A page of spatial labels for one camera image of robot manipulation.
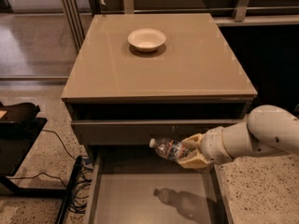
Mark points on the black side table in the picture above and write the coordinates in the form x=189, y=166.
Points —
x=19, y=129

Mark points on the grey top drawer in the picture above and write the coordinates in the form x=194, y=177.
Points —
x=139, y=132

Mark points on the black power strip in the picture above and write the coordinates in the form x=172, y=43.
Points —
x=68, y=193

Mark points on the grey drawer cabinet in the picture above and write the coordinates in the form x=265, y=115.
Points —
x=193, y=75

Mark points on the open grey middle drawer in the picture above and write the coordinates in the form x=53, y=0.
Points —
x=134, y=186

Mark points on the metal railing frame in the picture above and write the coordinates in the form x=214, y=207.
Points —
x=70, y=9

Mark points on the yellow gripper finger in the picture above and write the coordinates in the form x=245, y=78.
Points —
x=193, y=141
x=195, y=160

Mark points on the white paper bowl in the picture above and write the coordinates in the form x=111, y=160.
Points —
x=146, y=40

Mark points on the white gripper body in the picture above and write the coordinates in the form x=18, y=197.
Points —
x=211, y=146

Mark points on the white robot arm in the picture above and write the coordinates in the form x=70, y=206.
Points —
x=267, y=131

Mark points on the clear plastic water bottle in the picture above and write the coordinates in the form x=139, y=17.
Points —
x=169, y=149

